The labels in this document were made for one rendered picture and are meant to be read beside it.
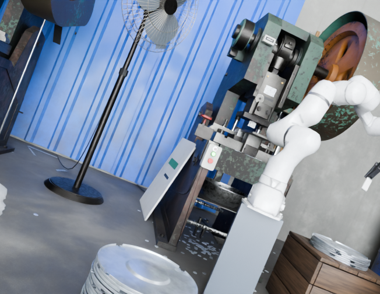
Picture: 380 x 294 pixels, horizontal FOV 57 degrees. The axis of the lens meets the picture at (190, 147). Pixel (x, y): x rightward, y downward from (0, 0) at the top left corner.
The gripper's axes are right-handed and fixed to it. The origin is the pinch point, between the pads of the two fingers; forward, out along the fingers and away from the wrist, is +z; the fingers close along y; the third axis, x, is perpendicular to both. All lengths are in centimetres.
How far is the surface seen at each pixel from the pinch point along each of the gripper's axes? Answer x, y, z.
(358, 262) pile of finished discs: 10.1, -0.5, 35.4
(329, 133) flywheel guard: -18, -37, -30
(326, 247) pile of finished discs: -3.3, -6.6, 36.7
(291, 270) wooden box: -7, -19, 54
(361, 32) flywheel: -39, -17, -84
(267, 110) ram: -56, -42, -20
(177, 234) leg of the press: -60, -45, 70
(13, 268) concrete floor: -111, 24, 111
